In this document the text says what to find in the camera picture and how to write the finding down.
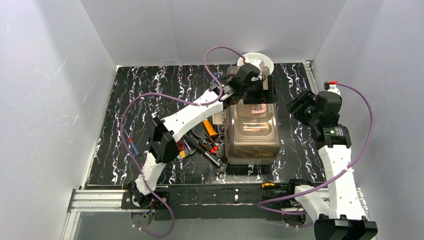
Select orange handle pliers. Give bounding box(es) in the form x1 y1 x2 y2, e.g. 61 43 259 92
202 119 219 140

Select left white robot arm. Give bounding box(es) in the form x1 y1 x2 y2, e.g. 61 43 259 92
134 61 277 197

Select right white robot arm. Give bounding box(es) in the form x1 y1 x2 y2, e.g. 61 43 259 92
287 90 378 240

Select black marble pattern mat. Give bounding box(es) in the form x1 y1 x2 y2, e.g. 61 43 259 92
86 63 325 186

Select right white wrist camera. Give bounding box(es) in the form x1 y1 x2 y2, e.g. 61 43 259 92
323 81 341 99

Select black handle hammer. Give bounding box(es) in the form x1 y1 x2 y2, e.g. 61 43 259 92
183 134 227 177

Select red needle nose pliers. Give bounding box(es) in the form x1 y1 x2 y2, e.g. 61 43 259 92
202 136 222 158

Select purple cable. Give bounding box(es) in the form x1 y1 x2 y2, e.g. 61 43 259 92
119 46 248 239
257 82 375 229

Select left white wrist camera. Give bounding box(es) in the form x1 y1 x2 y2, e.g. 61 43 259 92
249 59 269 82

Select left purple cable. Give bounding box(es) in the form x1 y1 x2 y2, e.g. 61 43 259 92
119 46 248 239

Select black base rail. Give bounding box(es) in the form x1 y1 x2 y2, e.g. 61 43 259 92
121 183 287 221

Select red blue small screwdriver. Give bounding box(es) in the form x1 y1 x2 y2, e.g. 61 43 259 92
124 130 141 157

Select beige plastic tool box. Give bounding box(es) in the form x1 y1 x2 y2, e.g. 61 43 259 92
221 64 282 166

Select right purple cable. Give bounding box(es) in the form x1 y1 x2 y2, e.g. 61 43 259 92
257 82 375 229

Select white filament spool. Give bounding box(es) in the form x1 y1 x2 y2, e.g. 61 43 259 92
236 52 274 75

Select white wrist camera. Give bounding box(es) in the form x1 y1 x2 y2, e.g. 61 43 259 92
323 81 341 99
249 59 269 82

